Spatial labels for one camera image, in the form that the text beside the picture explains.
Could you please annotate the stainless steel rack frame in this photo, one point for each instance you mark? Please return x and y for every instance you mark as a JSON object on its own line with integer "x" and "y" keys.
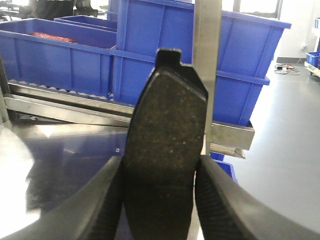
{"x": 219, "y": 137}

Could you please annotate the grey roller track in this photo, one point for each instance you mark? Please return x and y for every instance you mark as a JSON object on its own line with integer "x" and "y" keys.
{"x": 62, "y": 90}

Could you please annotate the right blue plastic bin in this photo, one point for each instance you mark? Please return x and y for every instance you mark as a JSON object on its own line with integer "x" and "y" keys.
{"x": 246, "y": 48}

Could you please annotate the brake pad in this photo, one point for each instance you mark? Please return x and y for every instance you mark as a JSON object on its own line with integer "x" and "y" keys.
{"x": 163, "y": 147}

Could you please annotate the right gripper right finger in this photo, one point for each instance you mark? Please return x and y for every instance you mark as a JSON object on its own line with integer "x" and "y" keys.
{"x": 227, "y": 212}

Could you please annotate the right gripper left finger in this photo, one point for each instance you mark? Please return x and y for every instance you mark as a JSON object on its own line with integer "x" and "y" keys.
{"x": 92, "y": 213}

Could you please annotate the left blue plastic bin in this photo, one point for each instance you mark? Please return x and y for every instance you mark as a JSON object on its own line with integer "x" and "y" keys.
{"x": 55, "y": 54}

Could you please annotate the blue plastic bin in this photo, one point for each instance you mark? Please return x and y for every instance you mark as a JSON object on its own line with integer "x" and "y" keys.
{"x": 55, "y": 54}
{"x": 246, "y": 48}
{"x": 89, "y": 21}

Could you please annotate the far blue plastic bin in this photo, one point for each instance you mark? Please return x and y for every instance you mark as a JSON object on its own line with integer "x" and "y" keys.
{"x": 89, "y": 21}

